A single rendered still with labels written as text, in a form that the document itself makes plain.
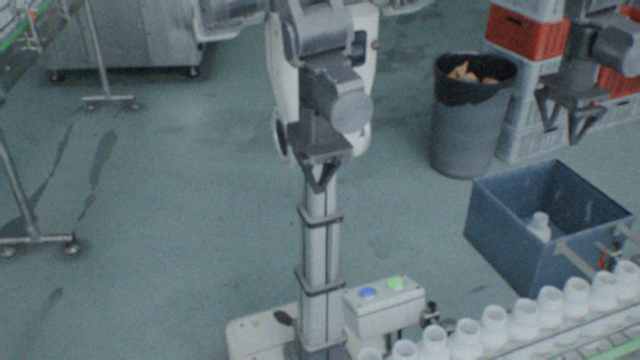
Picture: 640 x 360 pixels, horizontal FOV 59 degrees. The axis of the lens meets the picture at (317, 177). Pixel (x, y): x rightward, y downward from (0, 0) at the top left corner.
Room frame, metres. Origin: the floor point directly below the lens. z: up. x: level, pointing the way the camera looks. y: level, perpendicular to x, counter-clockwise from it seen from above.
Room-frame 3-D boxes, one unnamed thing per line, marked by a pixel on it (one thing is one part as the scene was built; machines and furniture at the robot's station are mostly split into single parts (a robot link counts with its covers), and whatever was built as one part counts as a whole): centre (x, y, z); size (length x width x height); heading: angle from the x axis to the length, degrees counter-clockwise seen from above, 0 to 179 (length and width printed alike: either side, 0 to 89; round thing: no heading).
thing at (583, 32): (0.85, -0.43, 1.57); 0.07 x 0.06 x 0.07; 25
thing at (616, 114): (3.52, -1.94, 0.11); 0.61 x 0.41 x 0.22; 115
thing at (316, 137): (0.69, 0.00, 1.51); 0.10 x 0.07 x 0.07; 22
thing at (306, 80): (0.68, -0.01, 1.57); 0.07 x 0.06 x 0.07; 24
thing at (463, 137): (2.86, -0.86, 0.32); 0.45 x 0.45 x 0.64
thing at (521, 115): (3.16, -1.33, 0.33); 0.61 x 0.41 x 0.22; 118
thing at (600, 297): (0.74, -0.53, 1.08); 0.06 x 0.06 x 0.17
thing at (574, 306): (0.72, -0.47, 1.08); 0.06 x 0.06 x 0.17
